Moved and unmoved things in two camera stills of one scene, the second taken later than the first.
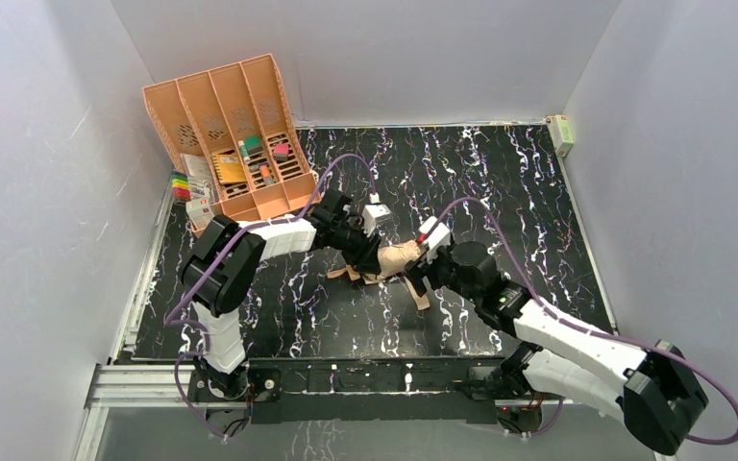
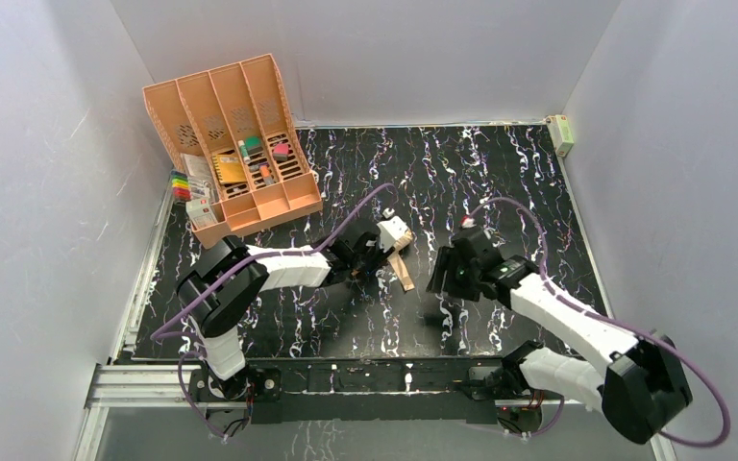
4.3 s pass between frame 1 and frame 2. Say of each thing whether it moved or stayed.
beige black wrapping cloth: moved
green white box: stayed
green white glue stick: stayed
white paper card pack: stayed
